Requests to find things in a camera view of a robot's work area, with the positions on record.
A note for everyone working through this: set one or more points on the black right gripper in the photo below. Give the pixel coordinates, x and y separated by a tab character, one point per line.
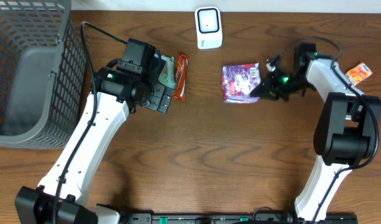
273	91

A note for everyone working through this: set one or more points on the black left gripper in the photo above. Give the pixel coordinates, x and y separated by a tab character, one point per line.
161	97

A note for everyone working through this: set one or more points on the pink purple snack bag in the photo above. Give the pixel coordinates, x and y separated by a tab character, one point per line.
238	81

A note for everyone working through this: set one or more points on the teal green snack packet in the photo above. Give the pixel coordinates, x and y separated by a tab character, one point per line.
167	77

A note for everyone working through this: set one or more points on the red brown snack packet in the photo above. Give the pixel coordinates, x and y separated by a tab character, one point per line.
180	76

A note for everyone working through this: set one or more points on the orange tissue pack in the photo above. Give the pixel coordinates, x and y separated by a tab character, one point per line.
358	73

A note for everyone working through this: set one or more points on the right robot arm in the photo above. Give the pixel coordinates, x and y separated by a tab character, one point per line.
346	137

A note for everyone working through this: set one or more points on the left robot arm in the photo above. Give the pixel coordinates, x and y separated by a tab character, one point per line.
121	87

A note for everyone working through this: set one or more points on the white barcode scanner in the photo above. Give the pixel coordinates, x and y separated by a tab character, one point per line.
209	31

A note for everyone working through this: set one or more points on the grey plastic mesh basket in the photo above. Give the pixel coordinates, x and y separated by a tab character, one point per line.
42	73

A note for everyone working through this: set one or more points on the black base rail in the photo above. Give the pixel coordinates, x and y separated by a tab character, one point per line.
260	217

